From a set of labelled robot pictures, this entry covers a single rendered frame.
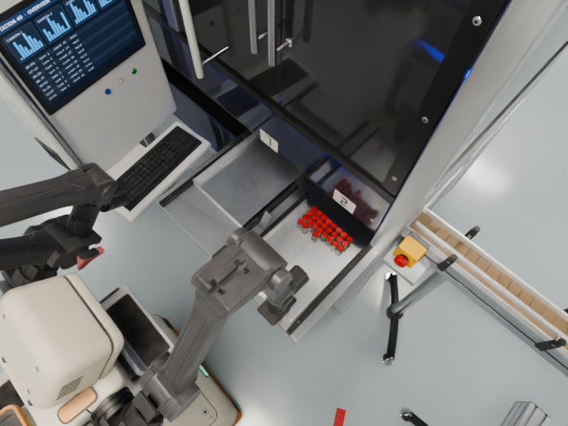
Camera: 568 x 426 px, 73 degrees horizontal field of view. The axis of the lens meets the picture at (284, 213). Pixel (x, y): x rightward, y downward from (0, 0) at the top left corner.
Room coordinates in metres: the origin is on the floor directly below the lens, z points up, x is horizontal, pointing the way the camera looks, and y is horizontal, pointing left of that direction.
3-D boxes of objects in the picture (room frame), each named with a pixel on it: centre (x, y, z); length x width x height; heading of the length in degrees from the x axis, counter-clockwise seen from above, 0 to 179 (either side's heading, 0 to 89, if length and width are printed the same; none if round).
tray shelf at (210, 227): (0.59, 0.04, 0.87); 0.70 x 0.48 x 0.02; 48
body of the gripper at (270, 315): (0.26, 0.01, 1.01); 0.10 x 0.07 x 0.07; 138
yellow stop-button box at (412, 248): (0.45, -0.40, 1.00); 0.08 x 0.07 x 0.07; 138
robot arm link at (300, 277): (0.29, -0.02, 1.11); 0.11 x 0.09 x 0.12; 138
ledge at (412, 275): (0.47, -0.43, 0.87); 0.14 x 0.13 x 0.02; 138
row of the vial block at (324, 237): (0.52, -0.13, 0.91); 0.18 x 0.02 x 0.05; 48
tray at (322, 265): (0.44, -0.06, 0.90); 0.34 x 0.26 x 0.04; 138
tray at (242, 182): (0.75, 0.12, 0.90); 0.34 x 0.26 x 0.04; 138
